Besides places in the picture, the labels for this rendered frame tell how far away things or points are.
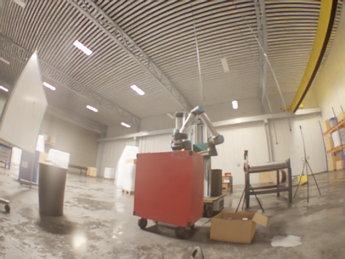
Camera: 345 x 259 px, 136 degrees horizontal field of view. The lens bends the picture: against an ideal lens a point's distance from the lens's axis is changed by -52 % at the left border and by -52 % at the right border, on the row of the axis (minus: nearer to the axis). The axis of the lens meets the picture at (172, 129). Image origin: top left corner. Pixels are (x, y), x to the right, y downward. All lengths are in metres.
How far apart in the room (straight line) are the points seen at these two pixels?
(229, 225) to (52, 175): 1.95
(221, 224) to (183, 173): 0.66
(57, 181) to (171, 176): 1.35
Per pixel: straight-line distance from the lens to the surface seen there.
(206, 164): 2.72
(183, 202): 1.49
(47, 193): 1.95
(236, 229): 1.52
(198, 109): 2.32
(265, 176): 11.16
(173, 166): 1.53
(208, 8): 8.51
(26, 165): 4.27
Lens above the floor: 0.65
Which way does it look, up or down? 19 degrees up
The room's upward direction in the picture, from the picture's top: 2 degrees clockwise
